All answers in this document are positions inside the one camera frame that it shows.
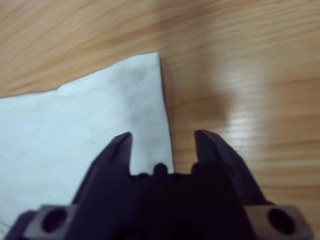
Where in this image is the white printed t-shirt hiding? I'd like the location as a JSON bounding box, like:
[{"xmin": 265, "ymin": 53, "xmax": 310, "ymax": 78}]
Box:
[{"xmin": 0, "ymin": 51, "xmax": 175, "ymax": 233}]

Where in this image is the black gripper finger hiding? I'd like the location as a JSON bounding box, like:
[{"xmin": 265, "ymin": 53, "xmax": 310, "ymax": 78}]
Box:
[
  {"xmin": 194, "ymin": 129, "xmax": 267, "ymax": 205},
  {"xmin": 71, "ymin": 131, "xmax": 134, "ymax": 209}
]

